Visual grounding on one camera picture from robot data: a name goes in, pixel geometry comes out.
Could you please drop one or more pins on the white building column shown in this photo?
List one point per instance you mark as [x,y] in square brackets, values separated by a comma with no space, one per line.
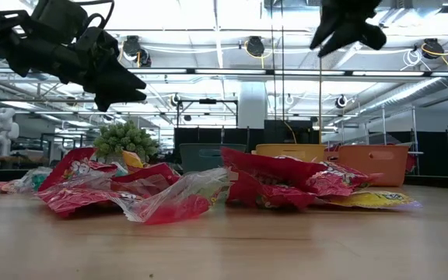
[252,103]

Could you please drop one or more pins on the yellow plastic bin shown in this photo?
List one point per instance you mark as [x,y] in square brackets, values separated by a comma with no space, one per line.
[290,151]

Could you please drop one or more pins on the black metal frame stand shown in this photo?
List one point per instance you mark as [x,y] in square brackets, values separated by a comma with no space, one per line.
[207,101]

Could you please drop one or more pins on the potted green succulent plant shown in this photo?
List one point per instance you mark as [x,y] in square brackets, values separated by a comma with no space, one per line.
[124,138]

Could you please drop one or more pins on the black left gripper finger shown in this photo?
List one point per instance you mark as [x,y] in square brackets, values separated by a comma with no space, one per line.
[111,100]
[119,81]

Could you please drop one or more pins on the red gummy fish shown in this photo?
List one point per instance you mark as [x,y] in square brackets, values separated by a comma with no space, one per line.
[177,210]
[4,186]

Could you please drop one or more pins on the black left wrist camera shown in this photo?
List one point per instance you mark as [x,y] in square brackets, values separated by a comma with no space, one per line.
[58,19]

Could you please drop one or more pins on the teal plastic bin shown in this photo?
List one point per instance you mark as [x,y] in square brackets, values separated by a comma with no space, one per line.
[208,155]

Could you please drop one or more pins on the teal gummy fish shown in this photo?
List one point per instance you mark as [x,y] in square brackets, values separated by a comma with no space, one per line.
[39,179]

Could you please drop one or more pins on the orange plastic bin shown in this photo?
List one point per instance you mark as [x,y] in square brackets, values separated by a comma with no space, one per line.
[383,171]

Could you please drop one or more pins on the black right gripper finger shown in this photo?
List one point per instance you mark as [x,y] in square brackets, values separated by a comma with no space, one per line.
[325,31]
[340,39]

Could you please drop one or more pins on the yellow Sour Patch candy pack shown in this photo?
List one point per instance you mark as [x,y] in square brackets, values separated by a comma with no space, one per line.
[372,199]
[134,160]

